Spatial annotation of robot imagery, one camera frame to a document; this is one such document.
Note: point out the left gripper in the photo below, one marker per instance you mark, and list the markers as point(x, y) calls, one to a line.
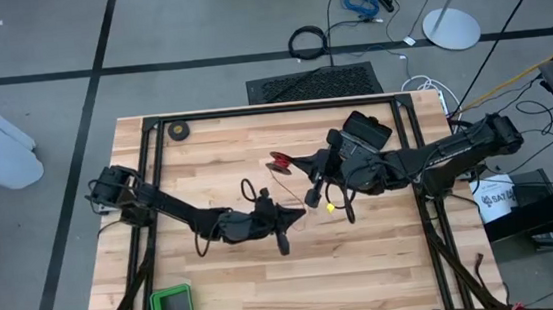
point(252, 225)

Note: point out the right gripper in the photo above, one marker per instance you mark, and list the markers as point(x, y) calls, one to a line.
point(363, 175)

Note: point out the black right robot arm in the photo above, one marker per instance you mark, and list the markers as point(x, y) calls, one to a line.
point(457, 151)

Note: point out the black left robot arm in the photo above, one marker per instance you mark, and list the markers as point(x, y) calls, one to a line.
point(175, 206)

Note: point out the black slab-shaped device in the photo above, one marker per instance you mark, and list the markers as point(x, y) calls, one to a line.
point(367, 126)

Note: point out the black perforated floor mat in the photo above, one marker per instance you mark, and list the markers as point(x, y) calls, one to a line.
point(315, 84)

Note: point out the white power strip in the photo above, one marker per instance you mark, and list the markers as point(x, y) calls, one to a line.
point(443, 102)

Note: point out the black tape roll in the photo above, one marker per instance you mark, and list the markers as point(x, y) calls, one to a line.
point(171, 131)

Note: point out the green-framed black tray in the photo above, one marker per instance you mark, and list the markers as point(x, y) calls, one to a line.
point(172, 309)

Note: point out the small white floor adapter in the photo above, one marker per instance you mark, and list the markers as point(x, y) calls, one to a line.
point(409, 41)

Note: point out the silver round-base stand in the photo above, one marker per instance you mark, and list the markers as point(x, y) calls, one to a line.
point(451, 29)

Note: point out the dark grey box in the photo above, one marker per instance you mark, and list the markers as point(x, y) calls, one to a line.
point(530, 188)

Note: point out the black diagonal beam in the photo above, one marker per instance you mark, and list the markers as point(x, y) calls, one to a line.
point(542, 212)

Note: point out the small red tag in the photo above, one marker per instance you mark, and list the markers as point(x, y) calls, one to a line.
point(516, 309)

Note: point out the black aluminium table frame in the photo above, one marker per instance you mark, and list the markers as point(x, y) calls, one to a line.
point(277, 109)

